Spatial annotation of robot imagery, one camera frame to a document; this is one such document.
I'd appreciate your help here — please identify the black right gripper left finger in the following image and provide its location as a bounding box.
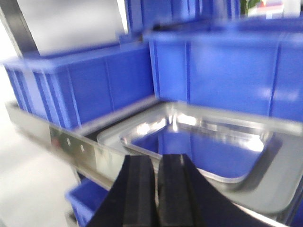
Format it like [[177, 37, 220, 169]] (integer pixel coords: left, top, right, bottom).
[[87, 155, 157, 227]]

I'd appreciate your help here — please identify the large blue upper crate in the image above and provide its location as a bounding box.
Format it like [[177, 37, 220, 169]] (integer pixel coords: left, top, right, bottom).
[[4, 42, 154, 129]]

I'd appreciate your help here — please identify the stainless steel shelf rail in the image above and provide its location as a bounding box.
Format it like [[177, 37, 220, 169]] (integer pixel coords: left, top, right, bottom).
[[7, 98, 303, 226]]

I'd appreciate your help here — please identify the blue upper right crate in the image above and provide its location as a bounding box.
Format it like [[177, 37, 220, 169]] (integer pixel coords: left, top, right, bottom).
[[144, 18, 303, 122]]

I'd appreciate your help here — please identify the silver steel tray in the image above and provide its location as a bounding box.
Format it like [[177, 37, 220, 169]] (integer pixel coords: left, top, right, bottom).
[[119, 112, 282, 184]]

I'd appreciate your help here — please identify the blue lower left bin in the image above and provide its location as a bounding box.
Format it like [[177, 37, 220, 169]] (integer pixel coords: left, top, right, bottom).
[[65, 179, 108, 227]]

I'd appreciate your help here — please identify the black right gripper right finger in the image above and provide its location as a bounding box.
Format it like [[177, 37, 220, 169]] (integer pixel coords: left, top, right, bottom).
[[158, 154, 268, 227]]

